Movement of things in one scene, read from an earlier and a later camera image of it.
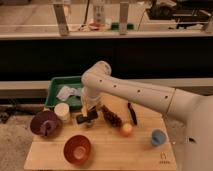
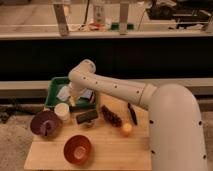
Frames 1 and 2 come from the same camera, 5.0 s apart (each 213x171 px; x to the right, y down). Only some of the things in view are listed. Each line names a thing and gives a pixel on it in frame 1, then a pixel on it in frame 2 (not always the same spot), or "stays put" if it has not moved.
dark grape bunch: x=111 y=117 stays put
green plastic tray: x=58 y=82 stays put
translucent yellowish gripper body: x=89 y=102 to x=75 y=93
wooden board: x=113 y=135 stays put
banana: x=85 y=110 to x=72 y=101
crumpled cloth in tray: x=66 y=91 stays put
